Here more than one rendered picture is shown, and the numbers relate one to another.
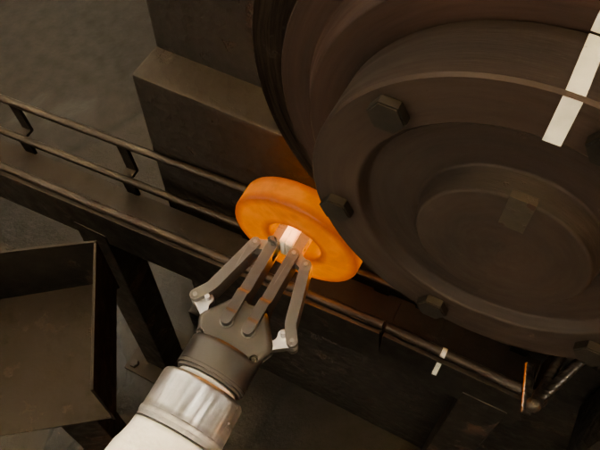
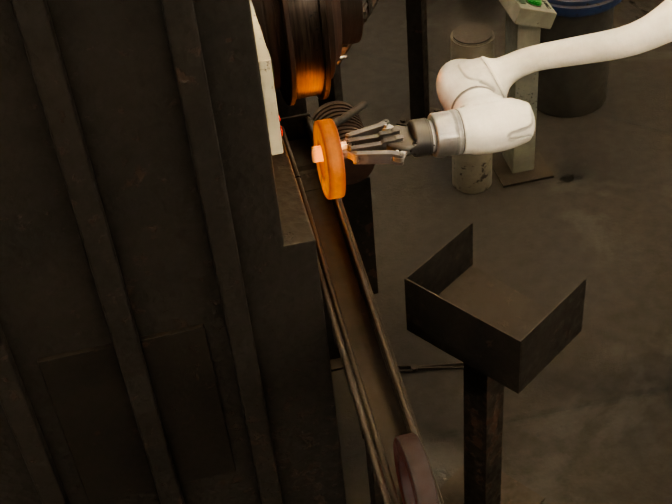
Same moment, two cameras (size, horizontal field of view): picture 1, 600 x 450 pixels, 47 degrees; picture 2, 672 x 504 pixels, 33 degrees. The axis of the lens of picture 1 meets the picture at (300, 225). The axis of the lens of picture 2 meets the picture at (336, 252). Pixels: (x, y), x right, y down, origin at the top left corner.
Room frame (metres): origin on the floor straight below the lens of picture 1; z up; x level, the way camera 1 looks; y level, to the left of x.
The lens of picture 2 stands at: (1.47, 1.45, 2.17)
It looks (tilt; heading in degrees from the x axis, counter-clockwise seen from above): 41 degrees down; 234
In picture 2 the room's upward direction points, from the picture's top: 6 degrees counter-clockwise
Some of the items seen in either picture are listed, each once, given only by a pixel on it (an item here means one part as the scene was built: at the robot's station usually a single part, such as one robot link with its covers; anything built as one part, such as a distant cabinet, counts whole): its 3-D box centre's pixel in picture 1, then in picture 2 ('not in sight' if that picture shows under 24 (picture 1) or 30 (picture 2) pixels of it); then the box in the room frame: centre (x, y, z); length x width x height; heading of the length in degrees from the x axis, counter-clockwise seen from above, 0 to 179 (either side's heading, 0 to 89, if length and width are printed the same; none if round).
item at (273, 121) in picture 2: not in sight; (258, 66); (0.58, 0.07, 1.15); 0.26 x 0.02 x 0.18; 63
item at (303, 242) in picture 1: (306, 251); not in sight; (0.37, -0.01, 0.84); 0.05 x 0.03 x 0.01; 153
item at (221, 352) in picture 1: (229, 345); (407, 139); (0.27, 0.07, 0.84); 0.09 x 0.08 x 0.07; 153
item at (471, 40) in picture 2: not in sight; (472, 111); (-0.47, -0.49, 0.26); 0.12 x 0.12 x 0.52
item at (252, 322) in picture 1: (272, 295); (372, 141); (0.32, 0.03, 0.84); 0.11 x 0.01 x 0.04; 151
